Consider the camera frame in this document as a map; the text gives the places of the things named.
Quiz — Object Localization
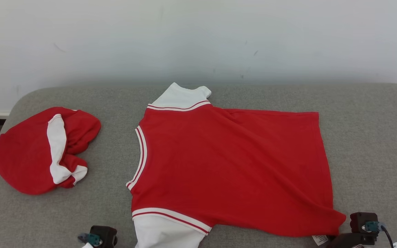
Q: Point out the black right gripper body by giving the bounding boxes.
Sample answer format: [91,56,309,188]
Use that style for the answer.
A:
[326,233,375,248]

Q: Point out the red white-sleeved jersey shirt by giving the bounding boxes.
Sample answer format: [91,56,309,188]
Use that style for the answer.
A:
[126,82,346,248]

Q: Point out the red shorts with white stripe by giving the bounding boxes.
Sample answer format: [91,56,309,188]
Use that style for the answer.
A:
[0,107,101,195]

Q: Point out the black right cable teal plug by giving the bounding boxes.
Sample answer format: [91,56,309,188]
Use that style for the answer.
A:
[364,221,395,248]

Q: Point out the black cable teal plug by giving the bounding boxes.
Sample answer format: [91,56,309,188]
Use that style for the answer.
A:
[364,221,395,248]
[78,233,102,247]

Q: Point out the black left cable teal plug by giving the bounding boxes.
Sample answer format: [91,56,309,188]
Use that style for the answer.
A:
[78,233,102,247]

